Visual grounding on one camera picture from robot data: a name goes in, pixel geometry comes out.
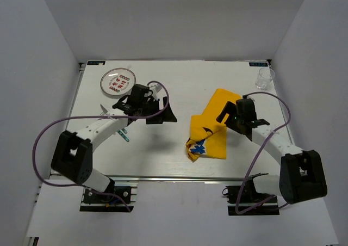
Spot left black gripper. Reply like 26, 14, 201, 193
139, 97, 177, 125

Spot yellow printed cloth napkin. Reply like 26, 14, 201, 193
185, 89, 241, 162

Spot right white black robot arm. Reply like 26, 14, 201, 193
216, 98, 328, 204

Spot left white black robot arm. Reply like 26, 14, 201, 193
51, 81, 177, 202

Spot clear drinking glass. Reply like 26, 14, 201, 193
255, 67, 275, 90

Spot right black corner label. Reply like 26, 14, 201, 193
249, 62, 268, 67

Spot black corner label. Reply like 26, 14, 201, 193
249, 62, 268, 67
87, 60, 105, 66

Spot white plate with red characters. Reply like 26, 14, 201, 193
100, 67, 136, 98

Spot left black corner label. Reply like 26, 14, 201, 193
87, 60, 105, 66

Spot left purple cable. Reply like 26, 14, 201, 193
32, 80, 171, 213

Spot knife with green patterned handle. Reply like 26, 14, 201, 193
118, 131, 129, 142

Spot fork with green patterned handle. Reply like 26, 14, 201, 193
100, 104, 109, 118

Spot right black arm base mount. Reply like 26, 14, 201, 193
222, 186, 279, 216

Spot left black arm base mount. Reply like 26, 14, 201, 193
79, 182, 138, 213

